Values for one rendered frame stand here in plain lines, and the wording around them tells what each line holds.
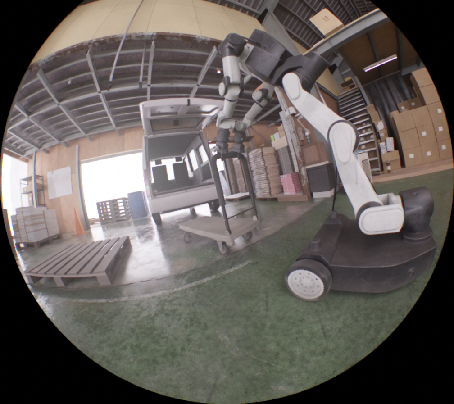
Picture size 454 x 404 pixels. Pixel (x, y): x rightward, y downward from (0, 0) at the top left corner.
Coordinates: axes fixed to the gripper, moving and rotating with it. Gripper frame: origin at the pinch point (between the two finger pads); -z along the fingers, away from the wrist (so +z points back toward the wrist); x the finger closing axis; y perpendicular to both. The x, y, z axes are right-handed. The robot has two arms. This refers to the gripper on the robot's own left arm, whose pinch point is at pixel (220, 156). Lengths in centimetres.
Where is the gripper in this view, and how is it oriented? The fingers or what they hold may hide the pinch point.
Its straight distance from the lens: 104.5
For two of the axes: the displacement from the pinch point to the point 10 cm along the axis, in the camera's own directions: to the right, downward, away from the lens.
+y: -7.3, 1.3, -6.7
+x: -6.7, -3.4, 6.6
